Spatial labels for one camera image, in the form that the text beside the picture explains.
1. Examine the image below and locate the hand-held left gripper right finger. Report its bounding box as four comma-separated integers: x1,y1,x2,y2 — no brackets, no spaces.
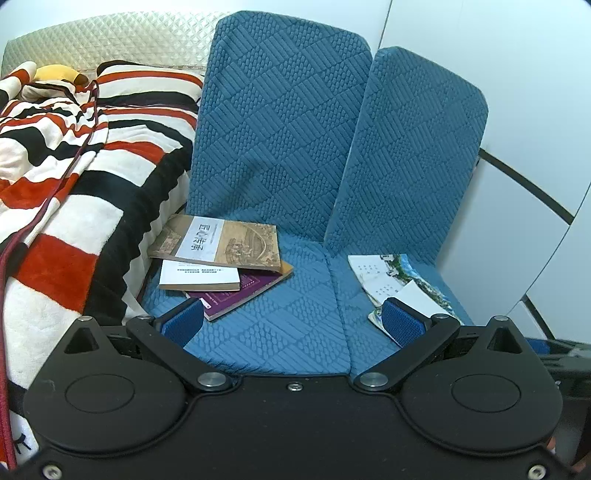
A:
353,298,532,393

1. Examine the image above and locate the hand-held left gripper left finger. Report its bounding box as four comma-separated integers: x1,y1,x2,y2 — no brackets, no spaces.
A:
62,299,234,393

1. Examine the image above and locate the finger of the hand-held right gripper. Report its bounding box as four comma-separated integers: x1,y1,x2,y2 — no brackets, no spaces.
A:
526,338,591,365

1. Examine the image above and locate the white book with orange band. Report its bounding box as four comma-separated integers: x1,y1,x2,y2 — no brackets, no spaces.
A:
158,259,241,292

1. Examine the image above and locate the purple book with yellow band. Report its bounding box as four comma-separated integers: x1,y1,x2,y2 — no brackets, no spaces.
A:
185,261,295,322

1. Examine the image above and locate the brown painting cover book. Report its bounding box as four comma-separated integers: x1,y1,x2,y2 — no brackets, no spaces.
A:
147,215,282,274

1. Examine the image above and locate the red black white striped blanket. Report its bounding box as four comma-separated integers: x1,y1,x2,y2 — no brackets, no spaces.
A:
0,60,205,468

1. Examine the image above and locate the yellow plush toy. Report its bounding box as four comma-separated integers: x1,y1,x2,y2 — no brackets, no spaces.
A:
34,65,90,87

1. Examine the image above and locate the beige quilted headboard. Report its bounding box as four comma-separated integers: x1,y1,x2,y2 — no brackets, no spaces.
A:
0,11,232,81

